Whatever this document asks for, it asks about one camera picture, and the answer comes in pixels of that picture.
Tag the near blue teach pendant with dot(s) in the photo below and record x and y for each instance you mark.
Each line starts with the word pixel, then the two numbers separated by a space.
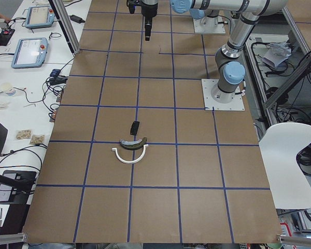
pixel 30 53

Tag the aluminium frame post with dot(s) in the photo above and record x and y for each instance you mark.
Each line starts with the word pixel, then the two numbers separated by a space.
pixel 65 25

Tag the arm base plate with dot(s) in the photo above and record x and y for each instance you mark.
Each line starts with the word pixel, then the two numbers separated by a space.
pixel 207 25
pixel 215 99

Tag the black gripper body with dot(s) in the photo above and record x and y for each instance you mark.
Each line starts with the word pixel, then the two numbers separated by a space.
pixel 147 11

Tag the blue teach pendant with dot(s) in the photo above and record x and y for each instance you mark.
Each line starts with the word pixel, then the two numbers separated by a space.
pixel 39 17
pixel 30 53

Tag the white plastic chair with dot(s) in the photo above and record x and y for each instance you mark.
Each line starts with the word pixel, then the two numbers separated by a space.
pixel 279 147

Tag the black brake pad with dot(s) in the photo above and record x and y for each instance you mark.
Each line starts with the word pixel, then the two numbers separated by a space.
pixel 134 128

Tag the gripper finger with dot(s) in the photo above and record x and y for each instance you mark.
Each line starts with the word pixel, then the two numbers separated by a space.
pixel 148 29

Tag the black power adapter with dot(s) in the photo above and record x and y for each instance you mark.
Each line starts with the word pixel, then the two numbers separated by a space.
pixel 77 19

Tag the blue plaid adapter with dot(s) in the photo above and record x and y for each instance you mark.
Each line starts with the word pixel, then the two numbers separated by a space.
pixel 55 72

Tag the green brake shoe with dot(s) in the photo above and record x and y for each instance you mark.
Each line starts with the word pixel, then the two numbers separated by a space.
pixel 133 145

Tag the bag of small parts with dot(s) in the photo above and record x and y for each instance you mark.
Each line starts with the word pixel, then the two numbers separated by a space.
pixel 23 134

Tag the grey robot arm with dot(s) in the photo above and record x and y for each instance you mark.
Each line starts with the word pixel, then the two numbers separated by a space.
pixel 230 70

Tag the white curved plastic arc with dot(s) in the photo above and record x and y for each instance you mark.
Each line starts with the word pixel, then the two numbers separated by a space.
pixel 130 157

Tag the white tape roll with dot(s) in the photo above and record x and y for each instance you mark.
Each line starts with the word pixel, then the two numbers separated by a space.
pixel 8 89

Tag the far blue teach pendant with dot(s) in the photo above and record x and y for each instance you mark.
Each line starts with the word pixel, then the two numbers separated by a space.
pixel 39 17

